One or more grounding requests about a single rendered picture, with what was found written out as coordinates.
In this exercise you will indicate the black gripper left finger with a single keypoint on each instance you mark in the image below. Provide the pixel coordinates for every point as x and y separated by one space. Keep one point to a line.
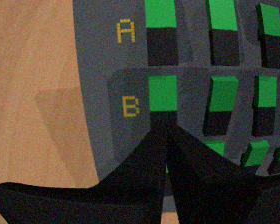
132 194

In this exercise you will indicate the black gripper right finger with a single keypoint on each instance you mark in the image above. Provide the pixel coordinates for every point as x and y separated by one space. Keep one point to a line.
210 189

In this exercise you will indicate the dark grey switch panel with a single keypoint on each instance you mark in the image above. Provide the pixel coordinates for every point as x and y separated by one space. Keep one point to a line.
210 66

